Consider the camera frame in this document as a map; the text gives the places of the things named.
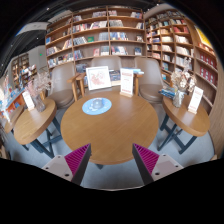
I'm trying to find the beige middle armchair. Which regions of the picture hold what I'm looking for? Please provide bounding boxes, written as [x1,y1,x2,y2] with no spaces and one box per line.
[86,56,122,88]

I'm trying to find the distant wooden bookshelf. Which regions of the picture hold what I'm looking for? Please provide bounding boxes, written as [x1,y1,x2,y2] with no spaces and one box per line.
[11,53,37,88]

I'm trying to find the beige armchair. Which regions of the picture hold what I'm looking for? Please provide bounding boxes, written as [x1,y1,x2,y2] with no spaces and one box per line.
[133,56,166,104]
[86,56,122,88]
[49,62,78,108]

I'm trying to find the beige left armchair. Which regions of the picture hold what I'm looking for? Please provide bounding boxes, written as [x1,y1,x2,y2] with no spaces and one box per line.
[49,62,78,108]

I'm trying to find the far left wooden table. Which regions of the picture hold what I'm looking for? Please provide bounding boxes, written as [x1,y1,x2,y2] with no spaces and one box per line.
[4,105,24,133]

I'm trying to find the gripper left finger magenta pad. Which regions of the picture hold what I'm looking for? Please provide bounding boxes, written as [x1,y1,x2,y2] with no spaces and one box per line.
[43,144,91,185]

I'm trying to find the round wooden left table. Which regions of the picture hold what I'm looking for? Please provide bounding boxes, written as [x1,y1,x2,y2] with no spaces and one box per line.
[14,98,62,158]

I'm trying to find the right table sign card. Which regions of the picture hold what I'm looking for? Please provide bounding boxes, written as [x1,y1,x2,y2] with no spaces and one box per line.
[188,87,203,114]

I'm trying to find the white framed picture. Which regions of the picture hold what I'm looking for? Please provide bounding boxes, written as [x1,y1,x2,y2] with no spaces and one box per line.
[86,66,111,90]

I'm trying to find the wooden right wall bookshelf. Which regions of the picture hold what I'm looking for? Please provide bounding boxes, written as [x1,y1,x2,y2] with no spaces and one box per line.
[144,8,224,156]

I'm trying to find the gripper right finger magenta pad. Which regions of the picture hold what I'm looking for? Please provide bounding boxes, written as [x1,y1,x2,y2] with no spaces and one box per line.
[132,143,183,185]

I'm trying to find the left vase dried flowers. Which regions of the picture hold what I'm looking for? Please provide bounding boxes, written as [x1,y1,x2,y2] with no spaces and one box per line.
[25,72,51,112]

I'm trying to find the round wooden table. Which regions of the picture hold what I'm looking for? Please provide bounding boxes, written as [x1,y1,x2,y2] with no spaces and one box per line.
[158,96,210,154]
[61,91,159,165]
[14,98,62,158]

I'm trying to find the vase dried flowers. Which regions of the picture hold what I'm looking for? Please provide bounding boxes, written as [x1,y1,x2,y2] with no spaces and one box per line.
[25,72,51,112]
[171,57,197,108]

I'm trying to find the round blue mouse pad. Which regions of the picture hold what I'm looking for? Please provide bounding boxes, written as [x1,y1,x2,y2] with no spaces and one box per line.
[82,98,112,115]

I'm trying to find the table sign card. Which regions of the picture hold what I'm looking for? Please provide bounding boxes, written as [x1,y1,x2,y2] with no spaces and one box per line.
[188,87,203,114]
[22,91,35,110]

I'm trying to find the large wooden back bookshelf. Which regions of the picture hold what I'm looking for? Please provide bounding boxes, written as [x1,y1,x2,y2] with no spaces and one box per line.
[45,6,146,71]

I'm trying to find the white red sign stand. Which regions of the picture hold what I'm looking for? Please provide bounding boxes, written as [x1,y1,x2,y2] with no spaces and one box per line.
[120,68,133,97]

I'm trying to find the left table sign card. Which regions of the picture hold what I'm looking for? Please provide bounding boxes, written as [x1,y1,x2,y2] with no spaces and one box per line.
[22,91,35,110]

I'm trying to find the right vase dried flowers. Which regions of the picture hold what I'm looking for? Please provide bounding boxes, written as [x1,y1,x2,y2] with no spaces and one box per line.
[171,57,197,108]

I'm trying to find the blue orange display counter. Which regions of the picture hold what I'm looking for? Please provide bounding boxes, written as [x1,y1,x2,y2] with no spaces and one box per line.
[0,89,25,121]

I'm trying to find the round wooden centre table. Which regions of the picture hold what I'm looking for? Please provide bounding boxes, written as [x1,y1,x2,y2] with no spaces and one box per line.
[61,91,159,165]

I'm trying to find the beige right armchair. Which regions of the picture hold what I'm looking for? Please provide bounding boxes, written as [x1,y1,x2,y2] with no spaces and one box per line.
[133,56,166,104]

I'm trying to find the round wooden right table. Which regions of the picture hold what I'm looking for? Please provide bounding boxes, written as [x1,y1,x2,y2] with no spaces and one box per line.
[158,96,210,154]

